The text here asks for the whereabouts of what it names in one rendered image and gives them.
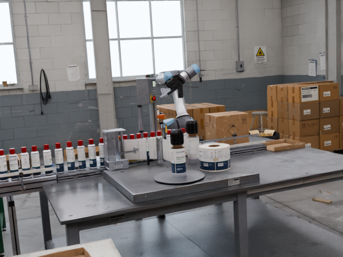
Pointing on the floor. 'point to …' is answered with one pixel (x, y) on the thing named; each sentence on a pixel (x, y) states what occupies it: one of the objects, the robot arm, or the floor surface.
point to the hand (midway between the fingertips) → (162, 97)
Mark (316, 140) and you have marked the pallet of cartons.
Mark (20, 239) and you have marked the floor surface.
